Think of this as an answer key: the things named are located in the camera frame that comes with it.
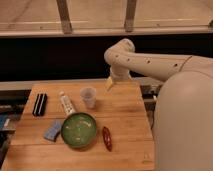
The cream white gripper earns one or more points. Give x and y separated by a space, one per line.
117 73

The white bottle with label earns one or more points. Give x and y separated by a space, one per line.
66 103

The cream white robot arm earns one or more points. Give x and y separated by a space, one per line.
183 124

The translucent plastic cup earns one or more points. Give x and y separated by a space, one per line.
88 95

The dark red chili pepper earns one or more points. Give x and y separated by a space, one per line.
107 138

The green ceramic bowl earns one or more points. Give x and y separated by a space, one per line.
79 130

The black rectangular case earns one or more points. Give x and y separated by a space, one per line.
40 104

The blue sponge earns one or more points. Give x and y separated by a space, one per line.
52 132

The metal window frame post right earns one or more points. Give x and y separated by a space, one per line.
130 15

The metal window frame post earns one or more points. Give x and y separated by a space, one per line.
130 15
64 16

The metal window frame post left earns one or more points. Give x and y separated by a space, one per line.
64 16

